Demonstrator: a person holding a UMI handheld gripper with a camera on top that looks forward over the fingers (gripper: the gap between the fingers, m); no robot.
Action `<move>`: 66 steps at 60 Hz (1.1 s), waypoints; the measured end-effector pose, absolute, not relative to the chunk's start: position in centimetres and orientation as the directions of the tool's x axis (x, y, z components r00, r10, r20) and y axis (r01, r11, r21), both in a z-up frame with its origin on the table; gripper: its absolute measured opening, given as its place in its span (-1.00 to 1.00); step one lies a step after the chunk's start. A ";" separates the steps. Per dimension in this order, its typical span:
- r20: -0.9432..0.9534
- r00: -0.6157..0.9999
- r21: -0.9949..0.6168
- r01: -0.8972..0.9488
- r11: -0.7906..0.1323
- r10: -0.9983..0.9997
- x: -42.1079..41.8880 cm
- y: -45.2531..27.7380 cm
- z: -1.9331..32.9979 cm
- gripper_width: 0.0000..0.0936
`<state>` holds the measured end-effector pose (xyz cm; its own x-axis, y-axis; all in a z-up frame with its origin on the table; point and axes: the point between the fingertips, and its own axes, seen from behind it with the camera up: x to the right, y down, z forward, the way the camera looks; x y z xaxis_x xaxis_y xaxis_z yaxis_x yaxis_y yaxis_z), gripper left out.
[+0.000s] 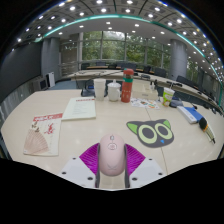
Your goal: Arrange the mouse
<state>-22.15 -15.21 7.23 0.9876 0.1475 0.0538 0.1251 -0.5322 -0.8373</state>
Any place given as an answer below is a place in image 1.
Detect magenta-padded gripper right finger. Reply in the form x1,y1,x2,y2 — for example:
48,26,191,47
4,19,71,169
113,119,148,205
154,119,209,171
124,143,167,188

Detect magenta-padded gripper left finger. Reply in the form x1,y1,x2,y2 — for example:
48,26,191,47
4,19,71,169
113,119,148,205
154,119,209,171
58,142,101,189

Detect pink computer mouse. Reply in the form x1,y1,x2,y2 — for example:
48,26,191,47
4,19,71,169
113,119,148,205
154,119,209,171
98,133,127,177

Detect cat-shaped grey mouse pad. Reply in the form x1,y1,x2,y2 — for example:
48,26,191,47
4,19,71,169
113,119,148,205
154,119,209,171
125,118,175,149

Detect white paper document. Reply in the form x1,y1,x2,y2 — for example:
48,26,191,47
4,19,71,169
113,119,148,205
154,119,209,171
61,96,97,121

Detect booklet with red fan print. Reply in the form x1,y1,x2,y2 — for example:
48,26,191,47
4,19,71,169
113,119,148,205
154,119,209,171
22,112,64,157

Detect colourful sticker sheet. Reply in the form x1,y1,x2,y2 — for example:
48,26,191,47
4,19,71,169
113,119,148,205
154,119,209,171
130,97,160,110

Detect stack of white paper cups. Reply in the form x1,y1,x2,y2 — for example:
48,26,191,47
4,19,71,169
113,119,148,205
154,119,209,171
93,78,107,102

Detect beige box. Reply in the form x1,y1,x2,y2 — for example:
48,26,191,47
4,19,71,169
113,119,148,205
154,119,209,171
132,79,159,101

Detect green and white paper cup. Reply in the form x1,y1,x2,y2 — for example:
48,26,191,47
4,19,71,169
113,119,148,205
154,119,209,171
161,87,176,108

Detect white lidded mug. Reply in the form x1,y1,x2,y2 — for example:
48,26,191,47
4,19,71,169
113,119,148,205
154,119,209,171
107,80,122,102

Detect blue and white book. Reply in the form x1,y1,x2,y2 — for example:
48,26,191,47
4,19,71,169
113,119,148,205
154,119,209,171
176,105,204,125

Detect red bottle with green band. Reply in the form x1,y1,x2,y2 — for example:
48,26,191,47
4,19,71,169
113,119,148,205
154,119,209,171
120,68,135,103

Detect black microphone with yellow band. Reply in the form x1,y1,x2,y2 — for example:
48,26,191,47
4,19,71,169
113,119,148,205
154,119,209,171
198,116,217,145

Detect white standing appliance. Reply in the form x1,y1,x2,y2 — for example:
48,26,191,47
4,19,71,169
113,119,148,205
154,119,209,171
46,71,56,88

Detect grey microwave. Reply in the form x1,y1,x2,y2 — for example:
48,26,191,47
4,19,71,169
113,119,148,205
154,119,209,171
31,76,49,93

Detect dark office chairs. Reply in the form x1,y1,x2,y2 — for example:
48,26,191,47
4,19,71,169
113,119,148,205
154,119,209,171
80,61,214,101

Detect ceiling lights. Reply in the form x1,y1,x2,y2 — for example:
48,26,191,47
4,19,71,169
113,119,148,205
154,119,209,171
16,0,223,81

